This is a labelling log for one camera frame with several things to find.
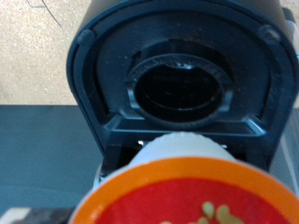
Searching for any black Keurig coffee machine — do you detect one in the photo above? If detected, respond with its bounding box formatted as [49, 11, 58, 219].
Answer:
[65, 0, 299, 190]

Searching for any white coffee pod red lid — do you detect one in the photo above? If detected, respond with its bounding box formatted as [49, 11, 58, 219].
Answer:
[67, 132, 299, 224]

